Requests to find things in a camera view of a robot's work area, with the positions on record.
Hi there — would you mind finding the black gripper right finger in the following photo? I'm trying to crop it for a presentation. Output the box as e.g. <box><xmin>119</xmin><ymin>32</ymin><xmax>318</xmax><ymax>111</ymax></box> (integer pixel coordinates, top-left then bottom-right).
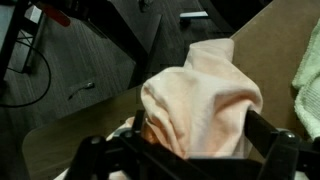
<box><xmin>243</xmin><ymin>110</ymin><xmax>320</xmax><ymax>180</ymax></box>

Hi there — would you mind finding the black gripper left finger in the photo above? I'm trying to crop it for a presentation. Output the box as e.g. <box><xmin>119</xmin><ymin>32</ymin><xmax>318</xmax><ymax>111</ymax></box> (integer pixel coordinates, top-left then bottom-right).
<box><xmin>64</xmin><ymin>109</ymin><xmax>201</xmax><ymax>180</ymax></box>

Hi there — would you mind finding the pale green towel cloth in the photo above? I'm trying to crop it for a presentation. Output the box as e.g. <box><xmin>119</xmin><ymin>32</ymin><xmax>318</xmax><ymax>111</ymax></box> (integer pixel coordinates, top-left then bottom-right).
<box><xmin>291</xmin><ymin>18</ymin><xmax>320</xmax><ymax>141</ymax></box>

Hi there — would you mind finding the peach shirt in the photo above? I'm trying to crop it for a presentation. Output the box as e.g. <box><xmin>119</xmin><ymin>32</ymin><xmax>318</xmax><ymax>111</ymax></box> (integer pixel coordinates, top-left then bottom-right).
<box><xmin>106</xmin><ymin>38</ymin><xmax>264</xmax><ymax>160</ymax></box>

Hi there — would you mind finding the black floor cable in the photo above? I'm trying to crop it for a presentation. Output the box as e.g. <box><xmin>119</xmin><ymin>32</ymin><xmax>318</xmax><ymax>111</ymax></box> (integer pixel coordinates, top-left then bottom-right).
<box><xmin>0</xmin><ymin>31</ymin><xmax>53</xmax><ymax>109</ymax></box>

